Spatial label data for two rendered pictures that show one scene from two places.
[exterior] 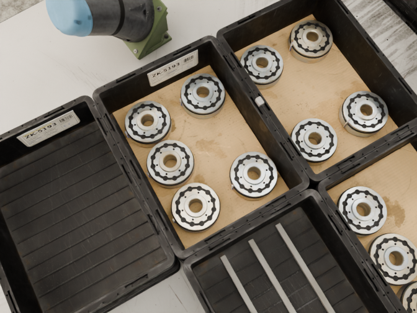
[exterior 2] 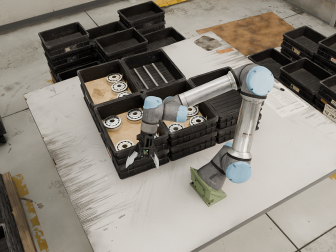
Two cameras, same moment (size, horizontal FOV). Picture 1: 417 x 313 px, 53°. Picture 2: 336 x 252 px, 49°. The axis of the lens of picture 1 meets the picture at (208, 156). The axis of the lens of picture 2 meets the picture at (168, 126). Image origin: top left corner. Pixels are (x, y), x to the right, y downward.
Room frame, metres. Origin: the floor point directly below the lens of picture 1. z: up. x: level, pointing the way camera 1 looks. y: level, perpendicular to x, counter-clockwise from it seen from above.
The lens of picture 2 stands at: (1.88, 0.18, 2.29)
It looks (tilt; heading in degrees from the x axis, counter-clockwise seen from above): 44 degrees down; 188
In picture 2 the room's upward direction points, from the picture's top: 3 degrees counter-clockwise
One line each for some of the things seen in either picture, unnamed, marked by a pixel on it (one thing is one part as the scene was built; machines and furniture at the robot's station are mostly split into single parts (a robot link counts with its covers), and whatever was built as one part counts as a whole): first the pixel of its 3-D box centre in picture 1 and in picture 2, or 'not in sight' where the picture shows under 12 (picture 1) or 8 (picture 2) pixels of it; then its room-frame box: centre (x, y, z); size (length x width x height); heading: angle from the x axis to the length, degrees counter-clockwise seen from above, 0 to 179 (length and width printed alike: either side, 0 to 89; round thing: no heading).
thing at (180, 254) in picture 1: (197, 138); (179, 105); (0.30, 0.02, 0.92); 0.40 x 0.30 x 0.02; 31
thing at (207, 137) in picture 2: not in sight; (179, 125); (0.30, 0.02, 0.76); 0.40 x 0.30 x 0.12; 31
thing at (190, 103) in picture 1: (203, 93); (175, 129); (0.44, 0.02, 0.86); 0.10 x 0.10 x 0.01
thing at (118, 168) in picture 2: not in sight; (132, 141); (0.45, -0.23, 0.76); 0.40 x 0.30 x 0.12; 31
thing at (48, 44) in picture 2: not in sight; (68, 54); (-1.01, -1.17, 0.37); 0.40 x 0.30 x 0.45; 126
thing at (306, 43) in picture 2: not in sight; (305, 54); (-1.23, 1.09, 0.31); 0.40 x 0.30 x 0.34; 36
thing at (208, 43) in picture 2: not in sight; (207, 42); (-0.74, 0.16, 0.71); 0.22 x 0.19 x 0.01; 36
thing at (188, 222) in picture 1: (195, 206); not in sight; (0.17, 0.02, 0.86); 0.10 x 0.10 x 0.01
